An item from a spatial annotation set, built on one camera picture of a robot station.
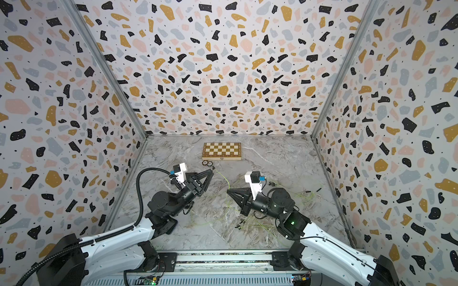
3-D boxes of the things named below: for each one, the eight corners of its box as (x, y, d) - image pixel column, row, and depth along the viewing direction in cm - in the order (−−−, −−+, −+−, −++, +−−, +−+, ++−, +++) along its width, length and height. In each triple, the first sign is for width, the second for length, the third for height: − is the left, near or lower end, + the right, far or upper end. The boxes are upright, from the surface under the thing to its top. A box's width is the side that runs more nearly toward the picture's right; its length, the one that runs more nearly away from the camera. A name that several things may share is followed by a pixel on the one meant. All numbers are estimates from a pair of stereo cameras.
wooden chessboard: (202, 160, 112) (201, 156, 109) (205, 146, 119) (204, 142, 117) (241, 160, 112) (241, 157, 109) (241, 146, 120) (241, 142, 117)
